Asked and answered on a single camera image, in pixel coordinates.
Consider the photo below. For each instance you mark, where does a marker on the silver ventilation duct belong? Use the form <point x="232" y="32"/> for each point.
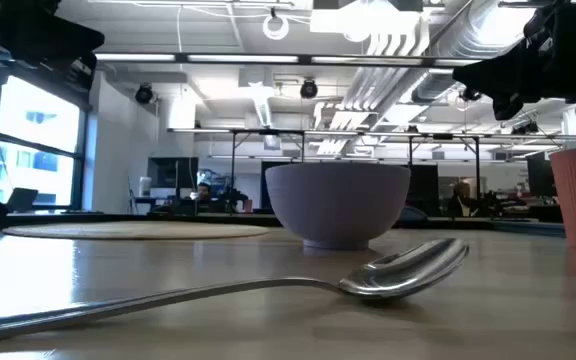
<point x="468" y="30"/>

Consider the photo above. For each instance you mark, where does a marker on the person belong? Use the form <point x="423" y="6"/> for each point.
<point x="463" y="200"/>
<point x="203" y="192"/>

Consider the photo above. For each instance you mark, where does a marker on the large black screen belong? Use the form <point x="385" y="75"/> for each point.
<point x="423" y="190"/>

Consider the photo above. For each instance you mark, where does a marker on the black table edge rail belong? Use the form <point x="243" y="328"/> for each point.
<point x="68" y="218"/>

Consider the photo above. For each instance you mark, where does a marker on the black workstation frame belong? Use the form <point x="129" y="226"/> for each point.
<point x="233" y="170"/>
<point x="477" y="165"/>

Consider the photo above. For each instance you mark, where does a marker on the lavender ceramic bowl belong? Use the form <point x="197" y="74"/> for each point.
<point x="338" y="205"/>

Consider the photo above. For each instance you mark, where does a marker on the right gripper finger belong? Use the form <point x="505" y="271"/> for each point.
<point x="498" y="72"/>

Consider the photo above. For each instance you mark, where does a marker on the white canister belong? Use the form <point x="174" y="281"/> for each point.
<point x="145" y="186"/>

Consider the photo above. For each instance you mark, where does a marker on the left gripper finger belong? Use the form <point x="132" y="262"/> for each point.
<point x="68" y="37"/>

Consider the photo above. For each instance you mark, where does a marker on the black ceiling spotlight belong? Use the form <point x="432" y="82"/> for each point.
<point x="309" y="89"/>
<point x="144" y="94"/>
<point x="470" y="94"/>

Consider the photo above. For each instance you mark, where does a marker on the open laptop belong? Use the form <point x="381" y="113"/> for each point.
<point x="22" y="199"/>

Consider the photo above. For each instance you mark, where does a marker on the long LED light bar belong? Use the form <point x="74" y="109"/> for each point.
<point x="243" y="58"/>

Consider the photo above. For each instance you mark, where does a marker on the round woven straw placemat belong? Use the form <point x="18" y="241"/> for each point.
<point x="133" y="231"/>

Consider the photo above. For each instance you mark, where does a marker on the black computer monitor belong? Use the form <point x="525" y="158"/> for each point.
<point x="173" y="172"/>

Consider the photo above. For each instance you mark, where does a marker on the silver metal spoon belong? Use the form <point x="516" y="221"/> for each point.
<point x="398" y="277"/>

